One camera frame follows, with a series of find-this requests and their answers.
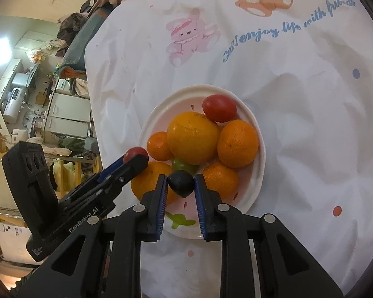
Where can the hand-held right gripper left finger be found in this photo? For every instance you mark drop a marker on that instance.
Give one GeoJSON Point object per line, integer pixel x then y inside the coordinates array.
{"type": "Point", "coordinates": [161, 211]}

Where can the teal blanket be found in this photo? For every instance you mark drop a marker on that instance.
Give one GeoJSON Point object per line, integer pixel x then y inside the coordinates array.
{"type": "Point", "coordinates": [80, 43]}

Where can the white cabinet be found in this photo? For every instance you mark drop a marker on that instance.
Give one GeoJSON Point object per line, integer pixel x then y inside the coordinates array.
{"type": "Point", "coordinates": [68, 105]}

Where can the dark red tomato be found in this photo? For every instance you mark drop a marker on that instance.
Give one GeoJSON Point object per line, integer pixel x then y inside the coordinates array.
{"type": "Point", "coordinates": [136, 152]}

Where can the green tomato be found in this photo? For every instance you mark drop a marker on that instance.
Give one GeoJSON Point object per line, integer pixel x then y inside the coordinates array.
{"type": "Point", "coordinates": [181, 164]}

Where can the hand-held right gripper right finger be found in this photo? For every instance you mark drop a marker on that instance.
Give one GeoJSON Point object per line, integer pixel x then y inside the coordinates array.
{"type": "Point", "coordinates": [200, 211]}

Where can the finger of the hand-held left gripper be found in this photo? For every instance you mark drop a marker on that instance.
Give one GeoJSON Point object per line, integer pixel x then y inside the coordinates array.
{"type": "Point", "coordinates": [107, 173]}
{"type": "Point", "coordinates": [133, 169]}

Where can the white printed box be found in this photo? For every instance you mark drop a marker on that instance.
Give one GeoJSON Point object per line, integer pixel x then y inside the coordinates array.
{"type": "Point", "coordinates": [9, 242]}

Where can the black cherry tomato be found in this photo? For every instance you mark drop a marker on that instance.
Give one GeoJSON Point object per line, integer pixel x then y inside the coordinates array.
{"type": "Point", "coordinates": [181, 183]}

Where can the wooden rack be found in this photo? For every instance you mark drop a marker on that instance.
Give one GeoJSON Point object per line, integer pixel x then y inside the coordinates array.
{"type": "Point", "coordinates": [62, 173]}

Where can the large orange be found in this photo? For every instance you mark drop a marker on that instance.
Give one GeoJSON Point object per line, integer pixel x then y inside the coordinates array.
{"type": "Point", "coordinates": [192, 136]}
{"type": "Point", "coordinates": [143, 183]}

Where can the pink dotted ceramic plate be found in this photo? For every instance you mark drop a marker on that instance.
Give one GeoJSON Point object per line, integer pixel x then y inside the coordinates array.
{"type": "Point", "coordinates": [251, 189]}

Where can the white printed tablecloth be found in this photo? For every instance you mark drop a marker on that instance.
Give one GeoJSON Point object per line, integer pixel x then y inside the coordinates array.
{"type": "Point", "coordinates": [298, 130]}

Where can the pile of clothes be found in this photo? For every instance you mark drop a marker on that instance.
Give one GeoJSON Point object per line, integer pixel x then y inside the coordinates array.
{"type": "Point", "coordinates": [90, 9]}

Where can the small tangerine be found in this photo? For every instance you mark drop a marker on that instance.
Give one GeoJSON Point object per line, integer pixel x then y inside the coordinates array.
{"type": "Point", "coordinates": [158, 147]}
{"type": "Point", "coordinates": [237, 144]}
{"type": "Point", "coordinates": [220, 178]}

